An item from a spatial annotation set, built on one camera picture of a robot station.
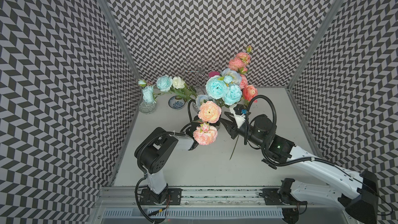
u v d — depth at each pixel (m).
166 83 0.60
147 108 1.06
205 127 0.43
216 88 0.49
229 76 0.47
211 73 0.50
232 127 0.58
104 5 0.78
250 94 0.59
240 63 0.69
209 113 0.50
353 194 0.40
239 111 0.53
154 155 0.48
